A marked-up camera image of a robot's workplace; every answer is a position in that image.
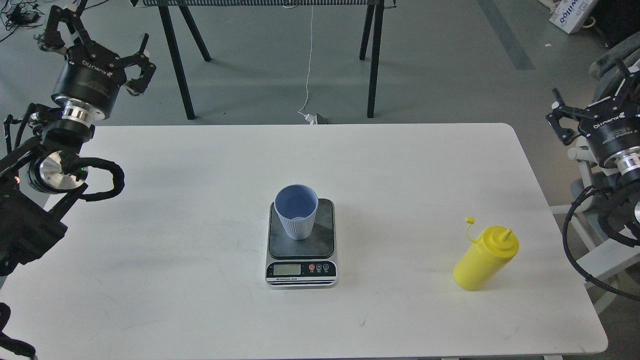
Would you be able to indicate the yellow squeeze bottle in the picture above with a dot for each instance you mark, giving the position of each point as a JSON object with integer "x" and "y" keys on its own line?
{"x": 489, "y": 252}

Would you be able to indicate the black digital kitchen scale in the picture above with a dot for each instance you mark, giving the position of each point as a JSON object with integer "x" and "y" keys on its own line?
{"x": 310, "y": 263}

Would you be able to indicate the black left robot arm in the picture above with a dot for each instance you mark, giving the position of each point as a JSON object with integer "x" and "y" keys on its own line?
{"x": 43, "y": 174}

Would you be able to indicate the white power plug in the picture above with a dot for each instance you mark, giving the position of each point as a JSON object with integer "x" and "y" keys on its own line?
{"x": 311, "y": 119}

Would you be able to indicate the white cardboard box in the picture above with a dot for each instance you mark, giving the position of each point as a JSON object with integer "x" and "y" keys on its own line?
{"x": 570, "y": 15}

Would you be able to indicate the blue ribbed plastic cup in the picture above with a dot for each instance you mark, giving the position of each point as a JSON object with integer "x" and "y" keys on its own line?
{"x": 296, "y": 206}

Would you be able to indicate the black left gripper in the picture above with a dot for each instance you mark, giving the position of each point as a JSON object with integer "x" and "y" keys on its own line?
{"x": 87, "y": 82}

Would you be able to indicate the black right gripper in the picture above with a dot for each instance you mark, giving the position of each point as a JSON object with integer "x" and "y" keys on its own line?
{"x": 610, "y": 126}

